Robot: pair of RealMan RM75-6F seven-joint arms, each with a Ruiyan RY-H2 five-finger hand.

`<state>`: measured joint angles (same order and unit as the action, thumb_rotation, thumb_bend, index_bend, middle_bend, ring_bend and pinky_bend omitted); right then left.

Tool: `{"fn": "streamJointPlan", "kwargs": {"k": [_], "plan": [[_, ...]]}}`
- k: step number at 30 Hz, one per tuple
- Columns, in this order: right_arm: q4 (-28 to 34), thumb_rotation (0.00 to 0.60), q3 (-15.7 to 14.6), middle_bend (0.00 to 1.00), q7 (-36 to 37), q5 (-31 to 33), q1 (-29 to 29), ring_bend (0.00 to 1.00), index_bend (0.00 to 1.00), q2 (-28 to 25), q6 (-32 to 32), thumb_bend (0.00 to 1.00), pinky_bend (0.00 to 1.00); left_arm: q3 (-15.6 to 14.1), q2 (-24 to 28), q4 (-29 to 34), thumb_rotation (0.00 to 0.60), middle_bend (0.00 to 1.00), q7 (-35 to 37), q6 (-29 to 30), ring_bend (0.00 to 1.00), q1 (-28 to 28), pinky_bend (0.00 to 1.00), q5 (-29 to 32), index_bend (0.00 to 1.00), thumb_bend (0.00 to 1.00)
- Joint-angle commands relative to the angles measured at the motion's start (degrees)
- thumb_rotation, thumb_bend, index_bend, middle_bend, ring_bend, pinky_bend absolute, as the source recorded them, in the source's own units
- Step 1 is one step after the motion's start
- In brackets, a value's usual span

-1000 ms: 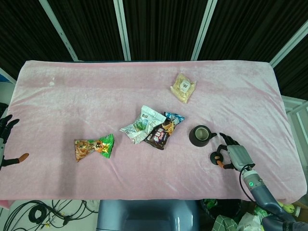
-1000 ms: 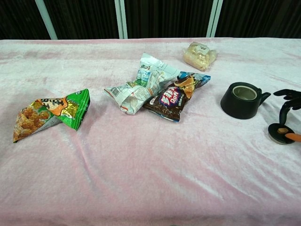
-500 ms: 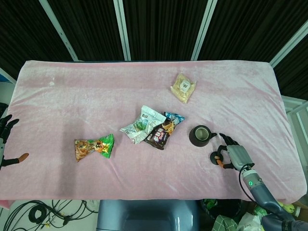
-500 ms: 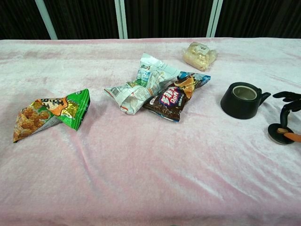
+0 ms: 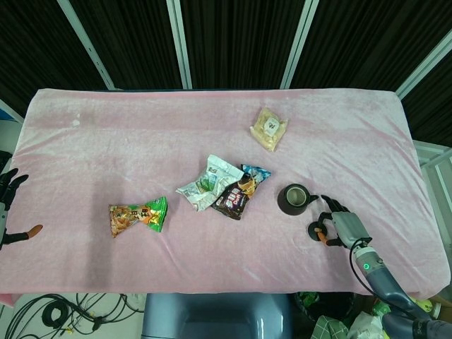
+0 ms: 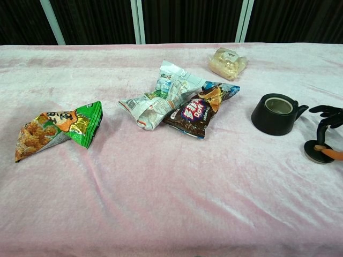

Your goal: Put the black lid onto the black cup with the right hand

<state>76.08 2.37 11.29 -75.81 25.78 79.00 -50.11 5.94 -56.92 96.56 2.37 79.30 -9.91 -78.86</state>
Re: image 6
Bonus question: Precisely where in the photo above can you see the green orange snack bag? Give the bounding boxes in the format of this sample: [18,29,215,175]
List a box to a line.
[14,100,103,163]

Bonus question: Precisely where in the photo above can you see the white crumpled snack bag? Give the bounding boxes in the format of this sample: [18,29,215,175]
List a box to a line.
[117,59,207,131]

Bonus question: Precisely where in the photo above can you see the pink velvet table cloth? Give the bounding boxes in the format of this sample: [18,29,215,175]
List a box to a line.
[0,42,343,257]

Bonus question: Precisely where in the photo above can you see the black round disc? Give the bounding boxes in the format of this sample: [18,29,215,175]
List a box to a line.
[303,140,335,164]

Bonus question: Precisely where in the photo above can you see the brown blue snack bag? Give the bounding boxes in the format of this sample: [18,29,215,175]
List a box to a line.
[162,81,241,140]

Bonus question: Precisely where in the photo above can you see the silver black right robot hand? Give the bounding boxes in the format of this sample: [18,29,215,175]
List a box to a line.
[308,104,343,161]

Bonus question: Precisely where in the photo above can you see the clear bag of beige food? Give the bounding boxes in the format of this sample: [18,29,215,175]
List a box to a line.
[208,47,249,81]

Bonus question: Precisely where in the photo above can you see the white frame post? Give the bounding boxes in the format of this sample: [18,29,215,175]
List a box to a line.
[39,0,66,46]
[130,0,146,45]
[234,0,255,43]

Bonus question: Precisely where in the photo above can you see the black cast iron teapot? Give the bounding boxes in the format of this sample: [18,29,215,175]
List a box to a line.
[251,93,309,136]

